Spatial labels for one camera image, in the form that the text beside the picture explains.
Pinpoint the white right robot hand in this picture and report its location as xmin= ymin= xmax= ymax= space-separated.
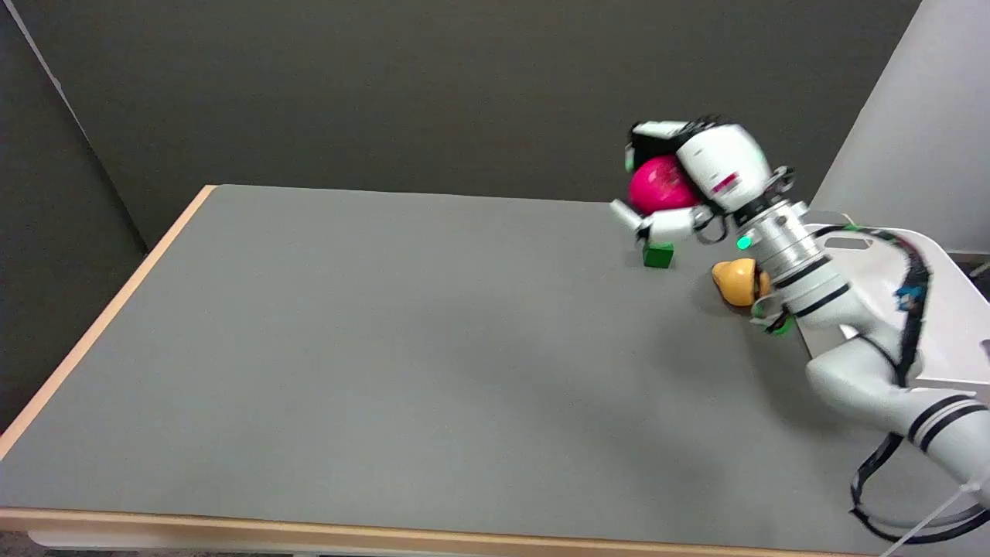
xmin=610 ymin=118 xmax=795 ymax=247

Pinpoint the pink ball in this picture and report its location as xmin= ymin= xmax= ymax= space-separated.
xmin=627 ymin=154 xmax=702 ymax=217

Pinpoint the white plastic box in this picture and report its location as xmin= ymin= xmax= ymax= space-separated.
xmin=789 ymin=210 xmax=990 ymax=399

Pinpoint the yellow pear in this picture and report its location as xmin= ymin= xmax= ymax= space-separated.
xmin=712 ymin=258 xmax=772 ymax=308

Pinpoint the white wall panel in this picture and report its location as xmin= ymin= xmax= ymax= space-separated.
xmin=807 ymin=0 xmax=990 ymax=256

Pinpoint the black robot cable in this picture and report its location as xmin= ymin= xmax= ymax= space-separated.
xmin=808 ymin=224 xmax=990 ymax=545

